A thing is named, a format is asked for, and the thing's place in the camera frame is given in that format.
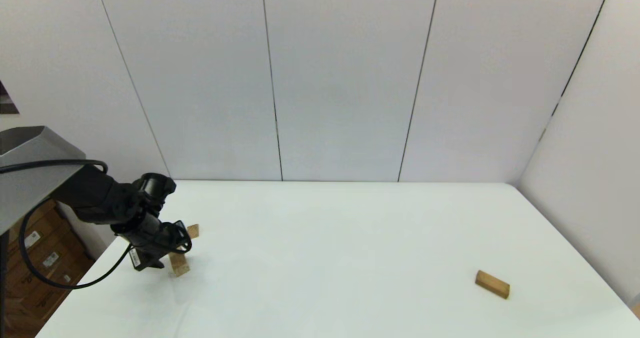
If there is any arched wooden building block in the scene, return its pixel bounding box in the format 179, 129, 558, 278
168, 251, 191, 278

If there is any rectangular wooden building block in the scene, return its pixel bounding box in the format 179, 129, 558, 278
475, 270, 511, 300

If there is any brown cardboard box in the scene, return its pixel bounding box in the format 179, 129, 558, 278
7, 198, 65, 254
9, 228, 84, 285
7, 258, 96, 337

